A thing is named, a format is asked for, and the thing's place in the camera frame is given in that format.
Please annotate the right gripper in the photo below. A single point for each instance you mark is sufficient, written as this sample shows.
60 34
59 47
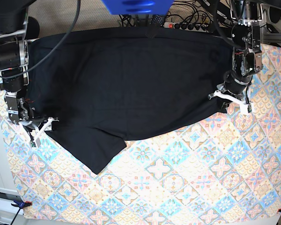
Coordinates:
20 113

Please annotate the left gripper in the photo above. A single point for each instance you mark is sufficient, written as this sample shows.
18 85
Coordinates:
234 85

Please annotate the dark navy T-shirt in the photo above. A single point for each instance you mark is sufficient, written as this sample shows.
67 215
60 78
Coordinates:
113 85

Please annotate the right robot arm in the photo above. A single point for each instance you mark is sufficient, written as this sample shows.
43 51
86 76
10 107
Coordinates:
14 65

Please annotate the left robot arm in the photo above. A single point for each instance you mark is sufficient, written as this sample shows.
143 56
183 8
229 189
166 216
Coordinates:
247 54

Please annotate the patterned tablecloth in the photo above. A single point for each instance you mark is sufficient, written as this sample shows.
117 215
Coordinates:
224 169

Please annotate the white power strip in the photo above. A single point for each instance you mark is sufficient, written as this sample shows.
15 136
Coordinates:
197 27

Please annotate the blue clamp at table corner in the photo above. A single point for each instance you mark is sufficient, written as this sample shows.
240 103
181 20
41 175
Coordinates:
20 204

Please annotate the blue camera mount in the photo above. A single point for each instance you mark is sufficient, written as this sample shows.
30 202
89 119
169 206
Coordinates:
137 7

